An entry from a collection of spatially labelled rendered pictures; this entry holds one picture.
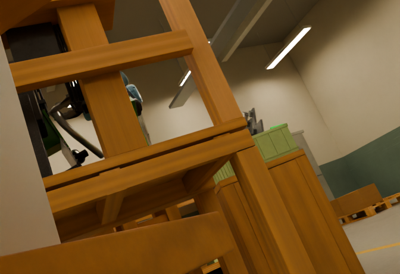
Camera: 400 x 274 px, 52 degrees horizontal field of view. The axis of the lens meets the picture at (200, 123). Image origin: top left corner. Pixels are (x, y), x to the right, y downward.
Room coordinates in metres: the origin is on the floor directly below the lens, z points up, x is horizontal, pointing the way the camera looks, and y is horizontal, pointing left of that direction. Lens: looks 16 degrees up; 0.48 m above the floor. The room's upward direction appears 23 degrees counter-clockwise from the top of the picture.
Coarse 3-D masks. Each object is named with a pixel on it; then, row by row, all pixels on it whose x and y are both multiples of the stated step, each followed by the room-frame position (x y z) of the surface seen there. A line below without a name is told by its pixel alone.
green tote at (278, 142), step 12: (264, 132) 2.26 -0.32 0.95; (276, 132) 2.27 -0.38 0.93; (288, 132) 2.29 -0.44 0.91; (264, 144) 2.25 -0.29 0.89; (276, 144) 2.27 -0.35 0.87; (288, 144) 2.28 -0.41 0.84; (264, 156) 2.24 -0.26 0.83; (276, 156) 2.26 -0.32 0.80; (228, 168) 2.25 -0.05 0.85; (216, 180) 2.66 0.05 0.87
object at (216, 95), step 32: (160, 0) 1.52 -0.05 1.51; (64, 32) 1.30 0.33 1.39; (96, 32) 1.33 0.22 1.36; (192, 32) 1.47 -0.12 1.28; (192, 64) 1.49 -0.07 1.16; (96, 96) 1.30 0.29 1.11; (128, 96) 1.34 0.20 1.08; (224, 96) 1.47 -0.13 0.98; (96, 128) 1.32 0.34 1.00; (128, 128) 1.32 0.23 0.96
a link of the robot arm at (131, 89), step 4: (128, 88) 2.06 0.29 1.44; (132, 88) 2.06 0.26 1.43; (136, 88) 2.13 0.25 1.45; (128, 92) 2.05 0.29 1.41; (132, 92) 2.06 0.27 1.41; (136, 92) 2.06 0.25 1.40; (132, 96) 2.06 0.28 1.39; (136, 96) 2.07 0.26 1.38; (140, 96) 2.15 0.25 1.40; (140, 100) 2.10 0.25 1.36; (140, 116) 2.15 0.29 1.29; (140, 120) 2.15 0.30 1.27; (140, 124) 2.16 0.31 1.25; (144, 124) 2.18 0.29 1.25; (144, 128) 2.18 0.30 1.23; (144, 132) 2.18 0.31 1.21; (148, 136) 2.21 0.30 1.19; (148, 140) 2.21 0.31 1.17; (148, 144) 2.22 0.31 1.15; (152, 144) 2.26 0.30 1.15
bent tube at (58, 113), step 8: (48, 112) 1.55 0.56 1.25; (56, 112) 1.55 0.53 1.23; (56, 120) 1.52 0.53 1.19; (64, 120) 1.51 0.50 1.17; (64, 128) 1.51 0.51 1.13; (72, 128) 1.52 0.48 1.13; (72, 136) 1.53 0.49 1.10; (80, 136) 1.55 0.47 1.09; (88, 144) 1.59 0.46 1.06; (96, 152) 1.64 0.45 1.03
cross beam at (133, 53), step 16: (176, 32) 1.39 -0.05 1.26; (96, 48) 1.27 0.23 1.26; (112, 48) 1.29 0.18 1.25; (128, 48) 1.31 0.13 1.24; (144, 48) 1.34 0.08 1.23; (160, 48) 1.36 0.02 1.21; (176, 48) 1.38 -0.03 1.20; (192, 48) 1.41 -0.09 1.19; (16, 64) 1.17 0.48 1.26; (32, 64) 1.19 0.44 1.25; (48, 64) 1.21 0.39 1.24; (64, 64) 1.23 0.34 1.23; (80, 64) 1.25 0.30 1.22; (96, 64) 1.27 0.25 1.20; (112, 64) 1.29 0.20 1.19; (128, 64) 1.32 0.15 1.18; (144, 64) 1.37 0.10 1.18; (16, 80) 1.17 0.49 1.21; (32, 80) 1.18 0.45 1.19; (48, 80) 1.21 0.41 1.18; (64, 80) 1.25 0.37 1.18
